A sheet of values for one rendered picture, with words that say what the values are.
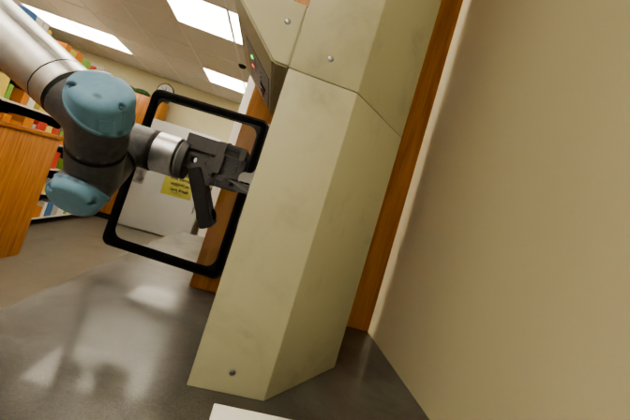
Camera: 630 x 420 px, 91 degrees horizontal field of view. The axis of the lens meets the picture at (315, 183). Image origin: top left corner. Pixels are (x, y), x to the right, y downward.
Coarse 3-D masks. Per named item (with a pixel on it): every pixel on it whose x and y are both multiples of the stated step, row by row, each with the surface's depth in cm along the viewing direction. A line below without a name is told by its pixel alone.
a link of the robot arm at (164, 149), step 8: (160, 136) 55; (168, 136) 55; (176, 136) 57; (152, 144) 53; (160, 144) 54; (168, 144) 54; (176, 144) 55; (152, 152) 53; (160, 152) 53; (168, 152) 54; (176, 152) 55; (152, 160) 54; (160, 160) 54; (168, 160) 54; (152, 168) 55; (160, 168) 55; (168, 168) 54
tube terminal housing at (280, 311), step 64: (320, 0) 46; (384, 0) 48; (320, 64) 46; (384, 64) 52; (320, 128) 46; (384, 128) 56; (256, 192) 44; (320, 192) 46; (384, 192) 62; (256, 256) 44; (320, 256) 48; (256, 320) 44; (320, 320) 52; (192, 384) 43; (256, 384) 44
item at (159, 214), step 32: (160, 128) 76; (192, 128) 76; (224, 128) 76; (128, 192) 75; (160, 192) 75; (224, 192) 75; (128, 224) 74; (160, 224) 74; (192, 224) 74; (224, 224) 74; (192, 256) 74
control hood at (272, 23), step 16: (240, 0) 45; (256, 0) 45; (272, 0) 45; (288, 0) 46; (240, 16) 51; (256, 16) 45; (272, 16) 45; (288, 16) 46; (304, 16) 46; (256, 32) 45; (272, 32) 45; (288, 32) 46; (256, 48) 51; (272, 48) 45; (288, 48) 46; (272, 64) 47; (288, 64) 46; (272, 80) 53; (272, 96) 62; (272, 112) 75
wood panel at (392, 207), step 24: (456, 0) 91; (432, 48) 89; (432, 72) 89; (432, 96) 89; (264, 120) 82; (408, 120) 88; (408, 144) 87; (408, 168) 87; (384, 216) 86; (384, 240) 86; (384, 264) 86; (216, 288) 79; (360, 288) 84; (360, 312) 84
